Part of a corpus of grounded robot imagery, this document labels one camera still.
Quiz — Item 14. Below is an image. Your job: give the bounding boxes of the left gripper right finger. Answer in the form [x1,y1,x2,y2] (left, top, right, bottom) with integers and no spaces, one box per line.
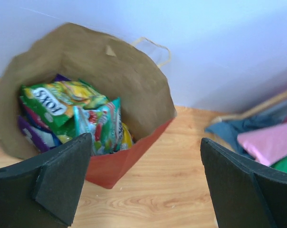
[201,138,287,228]

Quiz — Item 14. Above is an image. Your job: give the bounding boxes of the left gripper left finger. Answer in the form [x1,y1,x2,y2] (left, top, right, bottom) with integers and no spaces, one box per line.
[0,133,92,228]

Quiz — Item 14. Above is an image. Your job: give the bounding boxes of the green tank top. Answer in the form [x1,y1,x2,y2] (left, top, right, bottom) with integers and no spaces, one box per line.
[270,152,287,176]

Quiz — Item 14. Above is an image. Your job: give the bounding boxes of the pink shirt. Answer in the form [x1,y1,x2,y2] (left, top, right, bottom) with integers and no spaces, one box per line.
[237,123,287,166]

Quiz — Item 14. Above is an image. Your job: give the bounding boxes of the green Fox's candy packet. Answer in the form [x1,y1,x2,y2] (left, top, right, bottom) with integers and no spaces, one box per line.
[20,79,109,130]

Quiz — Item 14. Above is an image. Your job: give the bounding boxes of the teal candy packet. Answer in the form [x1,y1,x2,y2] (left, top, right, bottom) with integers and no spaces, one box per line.
[73,98,124,155]

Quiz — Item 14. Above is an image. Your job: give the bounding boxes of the red brown paper bag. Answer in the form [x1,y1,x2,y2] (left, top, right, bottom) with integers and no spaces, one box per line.
[0,23,176,189]

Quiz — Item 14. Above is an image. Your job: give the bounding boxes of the purple snack packet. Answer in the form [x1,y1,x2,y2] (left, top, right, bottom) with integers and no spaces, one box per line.
[17,73,73,154]

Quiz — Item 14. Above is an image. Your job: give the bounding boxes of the blue grey shirt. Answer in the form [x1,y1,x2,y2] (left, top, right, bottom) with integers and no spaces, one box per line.
[205,101,287,157]

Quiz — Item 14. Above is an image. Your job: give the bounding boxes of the yellow snack packet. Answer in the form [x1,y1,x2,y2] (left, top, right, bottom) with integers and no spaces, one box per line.
[120,123,133,150]

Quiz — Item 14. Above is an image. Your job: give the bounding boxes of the wooden clothes rack frame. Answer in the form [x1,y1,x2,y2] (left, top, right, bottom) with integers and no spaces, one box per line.
[210,90,287,124]

